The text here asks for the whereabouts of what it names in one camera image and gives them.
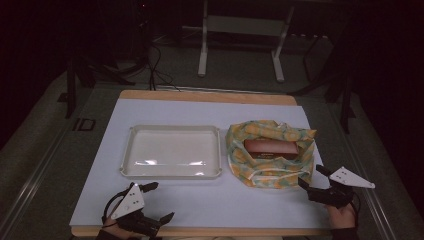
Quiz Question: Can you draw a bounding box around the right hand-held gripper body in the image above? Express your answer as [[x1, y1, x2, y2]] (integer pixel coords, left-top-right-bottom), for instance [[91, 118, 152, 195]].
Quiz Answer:
[[308, 165, 377, 210]]

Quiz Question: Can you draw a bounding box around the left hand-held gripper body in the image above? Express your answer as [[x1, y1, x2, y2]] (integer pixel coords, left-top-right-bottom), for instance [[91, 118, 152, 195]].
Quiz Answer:
[[109, 182, 165, 238]]

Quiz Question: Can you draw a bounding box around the yellow green patterned cloth bag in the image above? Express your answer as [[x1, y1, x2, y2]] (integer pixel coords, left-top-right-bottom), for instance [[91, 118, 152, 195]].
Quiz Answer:
[[225, 119, 318, 190]]

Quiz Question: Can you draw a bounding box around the person's right hand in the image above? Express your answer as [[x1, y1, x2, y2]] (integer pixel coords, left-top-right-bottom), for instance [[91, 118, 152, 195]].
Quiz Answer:
[[324, 203, 357, 230]]

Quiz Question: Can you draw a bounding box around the person's left hand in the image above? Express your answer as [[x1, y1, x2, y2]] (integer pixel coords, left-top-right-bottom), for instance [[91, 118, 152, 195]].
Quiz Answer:
[[102, 214, 135, 240]]

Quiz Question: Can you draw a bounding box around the white plastic tray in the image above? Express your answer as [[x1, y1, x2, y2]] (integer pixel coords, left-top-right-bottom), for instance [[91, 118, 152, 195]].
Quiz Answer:
[[119, 124, 223, 180]]

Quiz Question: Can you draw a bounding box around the white table mat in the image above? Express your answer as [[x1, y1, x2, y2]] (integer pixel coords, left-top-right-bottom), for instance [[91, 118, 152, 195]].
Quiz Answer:
[[69, 98, 332, 230]]

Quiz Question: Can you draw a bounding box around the reddish brown box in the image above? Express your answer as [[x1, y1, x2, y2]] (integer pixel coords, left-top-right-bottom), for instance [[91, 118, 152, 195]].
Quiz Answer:
[[243, 138, 300, 160]]

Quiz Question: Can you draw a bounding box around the black metal stand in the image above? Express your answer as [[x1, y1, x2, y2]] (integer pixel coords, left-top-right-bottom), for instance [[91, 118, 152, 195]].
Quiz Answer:
[[64, 54, 137, 120], [288, 33, 357, 135]]

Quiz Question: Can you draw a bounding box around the white metal stand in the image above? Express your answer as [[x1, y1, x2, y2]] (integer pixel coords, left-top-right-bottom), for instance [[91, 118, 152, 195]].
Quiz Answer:
[[197, 0, 296, 83]]

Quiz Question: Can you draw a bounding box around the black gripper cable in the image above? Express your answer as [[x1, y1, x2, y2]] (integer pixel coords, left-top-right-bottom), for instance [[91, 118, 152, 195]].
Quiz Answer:
[[351, 191, 362, 228], [101, 192, 128, 228]]

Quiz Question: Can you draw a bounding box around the black floor bracket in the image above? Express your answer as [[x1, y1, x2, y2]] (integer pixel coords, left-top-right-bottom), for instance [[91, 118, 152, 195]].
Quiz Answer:
[[72, 117, 97, 132]]

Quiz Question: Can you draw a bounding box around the black floor cable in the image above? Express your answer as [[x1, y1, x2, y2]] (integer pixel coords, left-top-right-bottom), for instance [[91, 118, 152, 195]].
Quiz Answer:
[[147, 43, 182, 92]]

